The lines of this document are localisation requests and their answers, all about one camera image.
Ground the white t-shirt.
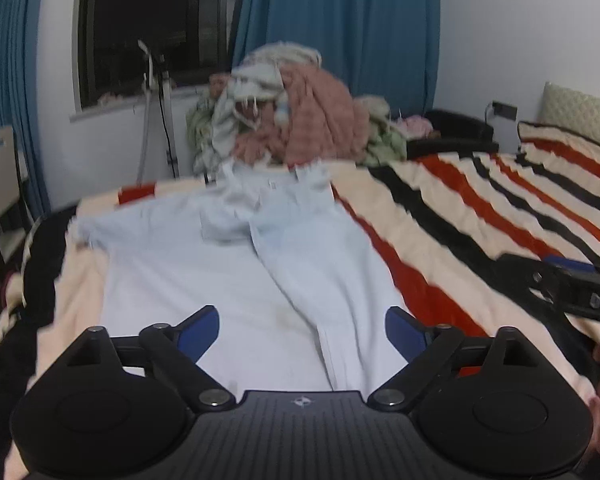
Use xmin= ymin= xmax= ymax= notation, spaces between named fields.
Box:
xmin=72 ymin=161 xmax=417 ymax=394

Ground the black armchair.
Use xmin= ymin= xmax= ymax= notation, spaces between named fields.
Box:
xmin=405 ymin=108 xmax=501 ymax=162

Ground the black wall charger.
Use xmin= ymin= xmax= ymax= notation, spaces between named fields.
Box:
xmin=486 ymin=101 xmax=519 ymax=122

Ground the beige quilted headboard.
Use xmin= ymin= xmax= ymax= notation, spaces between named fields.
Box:
xmin=539 ymin=81 xmax=600 ymax=155

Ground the blue curtain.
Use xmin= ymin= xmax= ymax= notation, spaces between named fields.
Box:
xmin=229 ymin=0 xmax=442 ymax=117
xmin=0 ymin=0 xmax=52 ymax=213

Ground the black and white chair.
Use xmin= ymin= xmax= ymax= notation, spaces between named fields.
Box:
xmin=0 ymin=125 xmax=32 ymax=277

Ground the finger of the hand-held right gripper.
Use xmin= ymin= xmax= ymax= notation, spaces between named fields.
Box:
xmin=500 ymin=254 xmax=596 ymax=307

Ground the pink cloth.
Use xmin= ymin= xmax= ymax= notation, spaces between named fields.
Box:
xmin=394 ymin=115 xmax=437 ymax=139

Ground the striped fleece blanket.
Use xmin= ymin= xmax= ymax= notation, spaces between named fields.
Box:
xmin=0 ymin=122 xmax=600 ymax=480

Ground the silver tripod stand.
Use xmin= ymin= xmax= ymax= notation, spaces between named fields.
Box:
xmin=134 ymin=39 xmax=182 ymax=182

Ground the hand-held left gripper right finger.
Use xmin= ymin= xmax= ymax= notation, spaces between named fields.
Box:
xmin=367 ymin=307 xmax=551 ymax=412

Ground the pink fleece blanket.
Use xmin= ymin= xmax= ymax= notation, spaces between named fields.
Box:
xmin=234 ymin=66 xmax=372 ymax=167

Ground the dark window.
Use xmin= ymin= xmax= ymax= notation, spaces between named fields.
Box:
xmin=70 ymin=0 xmax=247 ymax=121

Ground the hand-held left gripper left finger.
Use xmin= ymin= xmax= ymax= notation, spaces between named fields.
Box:
xmin=40 ymin=305 xmax=236 ymax=413

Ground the pile of clothes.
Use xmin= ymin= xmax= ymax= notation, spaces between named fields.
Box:
xmin=211 ymin=42 xmax=324 ymax=173

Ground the green fleece garment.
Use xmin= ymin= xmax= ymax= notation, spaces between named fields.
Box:
xmin=357 ymin=95 xmax=408 ymax=167

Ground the green printed cloth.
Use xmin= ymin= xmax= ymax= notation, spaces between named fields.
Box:
xmin=186 ymin=100 xmax=217 ymax=173

